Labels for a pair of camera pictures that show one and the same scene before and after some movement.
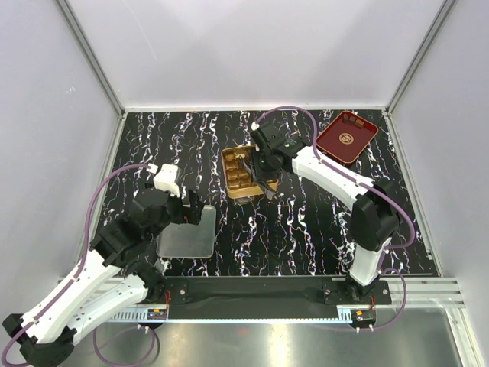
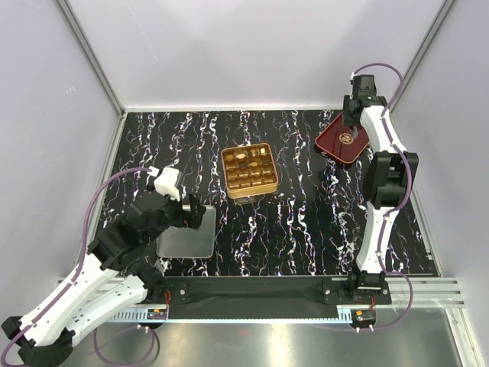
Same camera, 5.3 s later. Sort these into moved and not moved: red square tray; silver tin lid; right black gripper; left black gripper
Moved: right black gripper
Not moved: silver tin lid; red square tray; left black gripper
